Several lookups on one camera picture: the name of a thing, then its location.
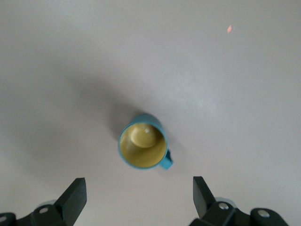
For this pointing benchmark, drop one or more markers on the tiny red speck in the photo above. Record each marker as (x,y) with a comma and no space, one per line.
(229,29)

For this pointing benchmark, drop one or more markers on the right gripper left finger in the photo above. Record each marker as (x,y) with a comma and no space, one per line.
(68,202)

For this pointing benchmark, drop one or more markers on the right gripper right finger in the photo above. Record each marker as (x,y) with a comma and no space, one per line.
(207,207)

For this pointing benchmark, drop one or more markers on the teal ribbed mug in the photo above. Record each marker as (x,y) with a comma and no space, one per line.
(143,146)

